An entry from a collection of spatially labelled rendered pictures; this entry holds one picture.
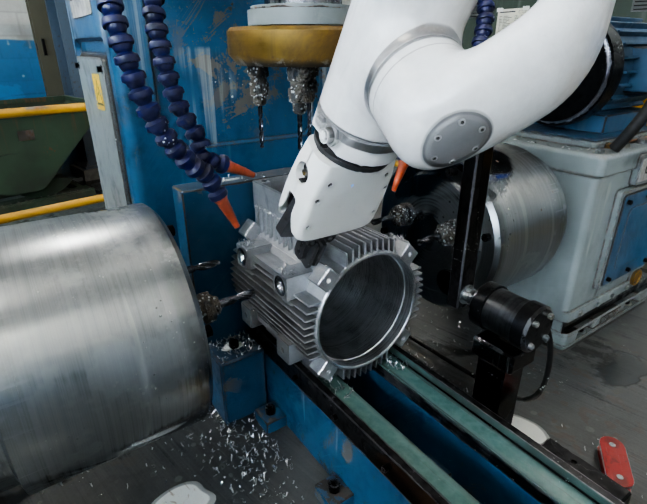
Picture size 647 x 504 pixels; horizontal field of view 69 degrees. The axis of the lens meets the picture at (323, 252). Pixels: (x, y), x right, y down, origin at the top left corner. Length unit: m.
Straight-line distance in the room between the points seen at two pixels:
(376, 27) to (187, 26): 0.44
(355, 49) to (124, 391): 0.33
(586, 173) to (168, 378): 0.69
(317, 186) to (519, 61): 0.19
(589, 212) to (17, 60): 5.38
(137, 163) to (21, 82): 5.02
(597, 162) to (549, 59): 0.54
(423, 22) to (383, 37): 0.03
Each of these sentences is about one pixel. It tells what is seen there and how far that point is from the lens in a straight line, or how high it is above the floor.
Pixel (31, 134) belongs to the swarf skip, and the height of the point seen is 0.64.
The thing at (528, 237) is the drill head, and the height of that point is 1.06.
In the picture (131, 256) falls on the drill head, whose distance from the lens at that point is 0.45.
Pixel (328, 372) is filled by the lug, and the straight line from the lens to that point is 0.59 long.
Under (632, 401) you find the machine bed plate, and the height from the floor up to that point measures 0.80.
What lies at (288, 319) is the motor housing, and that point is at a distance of 0.57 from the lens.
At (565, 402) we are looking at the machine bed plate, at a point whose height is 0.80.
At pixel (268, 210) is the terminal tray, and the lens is 0.63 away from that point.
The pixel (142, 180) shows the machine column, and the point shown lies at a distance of 0.74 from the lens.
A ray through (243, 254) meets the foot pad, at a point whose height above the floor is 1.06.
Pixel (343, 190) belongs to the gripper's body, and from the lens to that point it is 0.44.
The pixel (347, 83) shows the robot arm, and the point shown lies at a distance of 0.38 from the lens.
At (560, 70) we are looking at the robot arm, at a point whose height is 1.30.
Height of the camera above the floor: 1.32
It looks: 24 degrees down
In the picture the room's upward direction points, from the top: straight up
